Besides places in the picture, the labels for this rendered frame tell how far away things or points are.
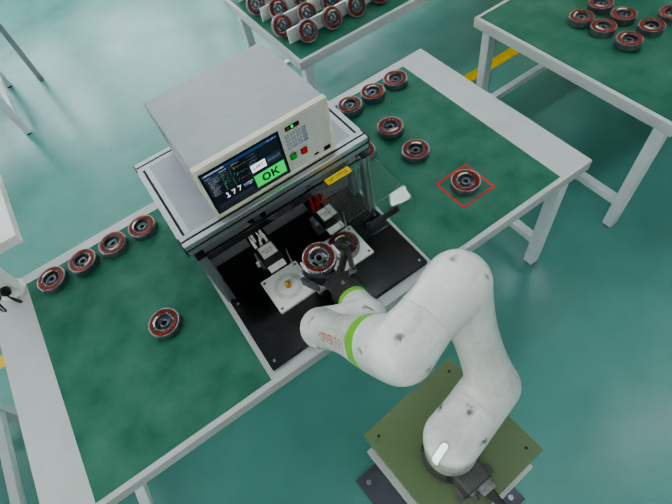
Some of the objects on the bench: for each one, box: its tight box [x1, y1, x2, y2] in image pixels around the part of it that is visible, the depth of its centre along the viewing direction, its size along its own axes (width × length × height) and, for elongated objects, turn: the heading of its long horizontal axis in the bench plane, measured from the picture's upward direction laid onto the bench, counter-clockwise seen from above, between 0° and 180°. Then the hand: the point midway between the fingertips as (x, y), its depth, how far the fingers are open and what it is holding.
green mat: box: [27, 208, 271, 503], centre depth 168 cm, size 94×61×1 cm, turn 40°
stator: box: [450, 169, 481, 196], centre depth 179 cm, size 11×11×4 cm
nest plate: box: [261, 260, 316, 314], centre depth 165 cm, size 15×15×1 cm
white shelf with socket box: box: [0, 175, 27, 312], centre depth 162 cm, size 35×37×46 cm
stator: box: [148, 308, 182, 340], centre depth 165 cm, size 11×11×4 cm
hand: (319, 258), depth 153 cm, fingers closed on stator, 11 cm apart
